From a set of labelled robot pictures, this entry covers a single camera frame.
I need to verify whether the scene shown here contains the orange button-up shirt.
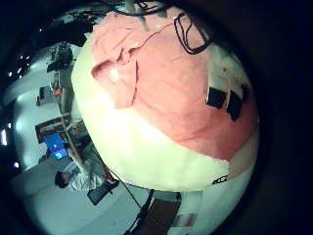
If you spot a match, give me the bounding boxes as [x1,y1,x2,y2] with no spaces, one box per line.
[90,9,260,162]

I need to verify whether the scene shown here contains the seated person white shirt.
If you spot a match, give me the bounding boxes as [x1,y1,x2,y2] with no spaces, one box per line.
[54,148,112,193]

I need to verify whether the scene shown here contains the person in dark T-shirt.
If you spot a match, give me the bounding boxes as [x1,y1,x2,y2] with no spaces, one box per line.
[46,41,75,74]

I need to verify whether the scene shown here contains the wooden work desk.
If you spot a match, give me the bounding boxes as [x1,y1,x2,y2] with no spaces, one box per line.
[34,112,86,145]

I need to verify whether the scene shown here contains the black looped cable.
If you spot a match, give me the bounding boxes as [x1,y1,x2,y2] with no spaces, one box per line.
[173,12,214,56]

